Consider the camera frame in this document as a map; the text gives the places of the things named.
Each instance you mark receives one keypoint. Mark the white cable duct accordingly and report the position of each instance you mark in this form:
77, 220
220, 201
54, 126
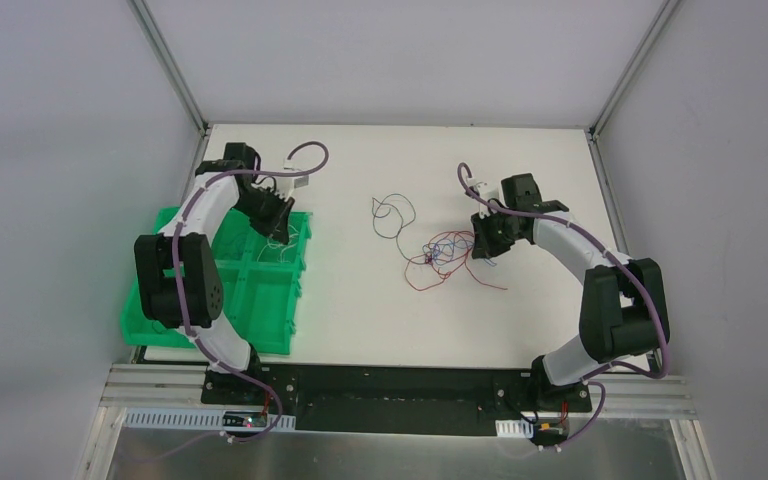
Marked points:
519, 429
235, 421

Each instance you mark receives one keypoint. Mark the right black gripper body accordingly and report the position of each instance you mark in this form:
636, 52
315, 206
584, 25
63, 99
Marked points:
487, 234

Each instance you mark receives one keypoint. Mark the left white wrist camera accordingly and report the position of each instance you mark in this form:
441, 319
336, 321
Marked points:
286, 185

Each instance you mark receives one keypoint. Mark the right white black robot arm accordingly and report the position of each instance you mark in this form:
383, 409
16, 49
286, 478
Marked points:
623, 309

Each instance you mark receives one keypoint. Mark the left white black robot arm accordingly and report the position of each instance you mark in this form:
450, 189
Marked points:
179, 283

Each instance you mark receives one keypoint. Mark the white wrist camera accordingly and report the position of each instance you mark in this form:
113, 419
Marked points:
488, 197
286, 185

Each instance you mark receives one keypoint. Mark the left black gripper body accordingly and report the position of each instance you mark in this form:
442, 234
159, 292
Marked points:
273, 211

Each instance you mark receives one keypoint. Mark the right white cable duct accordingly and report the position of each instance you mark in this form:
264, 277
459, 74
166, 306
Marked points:
519, 429

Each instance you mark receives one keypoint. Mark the aluminium frame rail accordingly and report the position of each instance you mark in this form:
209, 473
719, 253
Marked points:
153, 385

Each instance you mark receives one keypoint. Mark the left white cable duct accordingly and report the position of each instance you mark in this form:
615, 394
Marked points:
235, 421

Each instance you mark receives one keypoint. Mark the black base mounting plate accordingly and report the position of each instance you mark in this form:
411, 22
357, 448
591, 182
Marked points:
395, 400

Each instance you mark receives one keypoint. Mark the green plastic compartment bin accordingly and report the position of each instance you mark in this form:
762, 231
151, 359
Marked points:
262, 280

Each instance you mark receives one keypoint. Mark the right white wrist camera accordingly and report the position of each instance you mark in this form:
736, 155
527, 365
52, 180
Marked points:
488, 197

